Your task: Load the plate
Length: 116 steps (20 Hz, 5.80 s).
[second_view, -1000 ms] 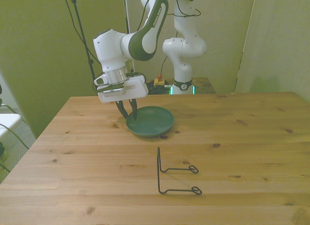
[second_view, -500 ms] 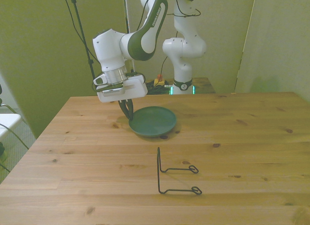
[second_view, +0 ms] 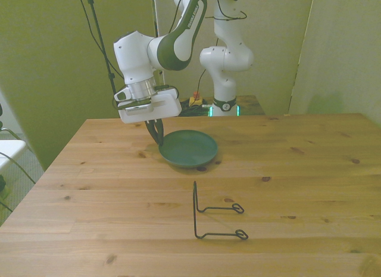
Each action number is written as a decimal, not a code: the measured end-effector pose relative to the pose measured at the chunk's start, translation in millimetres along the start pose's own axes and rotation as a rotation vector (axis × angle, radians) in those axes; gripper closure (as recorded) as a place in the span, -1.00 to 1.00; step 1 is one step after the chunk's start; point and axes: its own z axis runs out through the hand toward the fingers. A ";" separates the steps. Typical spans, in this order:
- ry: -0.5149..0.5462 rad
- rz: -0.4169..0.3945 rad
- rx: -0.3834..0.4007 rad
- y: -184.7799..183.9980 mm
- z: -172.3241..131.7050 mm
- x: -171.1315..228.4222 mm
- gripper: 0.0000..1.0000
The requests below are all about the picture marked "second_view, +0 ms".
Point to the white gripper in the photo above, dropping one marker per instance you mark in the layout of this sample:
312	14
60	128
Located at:
166	108

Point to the dark green round plate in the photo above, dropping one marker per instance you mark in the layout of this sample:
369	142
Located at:
189	147

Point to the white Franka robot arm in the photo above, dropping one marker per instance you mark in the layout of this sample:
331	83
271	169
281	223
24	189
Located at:
134	56

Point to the beige partition panel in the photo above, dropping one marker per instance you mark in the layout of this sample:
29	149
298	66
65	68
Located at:
274	50

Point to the yellow emergency stop button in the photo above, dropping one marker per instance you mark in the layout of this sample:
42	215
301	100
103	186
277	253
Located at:
196	99

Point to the white chair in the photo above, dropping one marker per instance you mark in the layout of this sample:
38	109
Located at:
10	149

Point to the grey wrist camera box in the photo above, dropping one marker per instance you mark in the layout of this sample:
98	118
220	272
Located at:
138	108

